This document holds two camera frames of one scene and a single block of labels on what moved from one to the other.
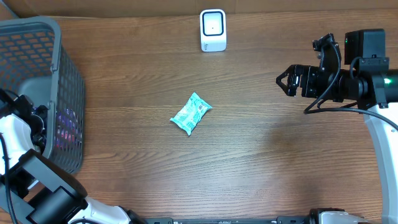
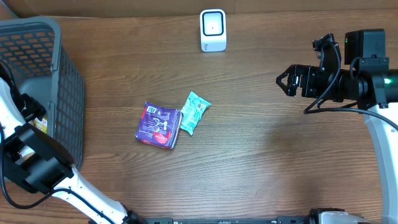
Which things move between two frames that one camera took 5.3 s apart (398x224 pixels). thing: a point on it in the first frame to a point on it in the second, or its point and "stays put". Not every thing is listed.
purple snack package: x=68 y=134 to x=158 y=126
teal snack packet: x=190 y=113 stays put
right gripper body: x=314 y=81 stays put
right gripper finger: x=289 y=91 stays put
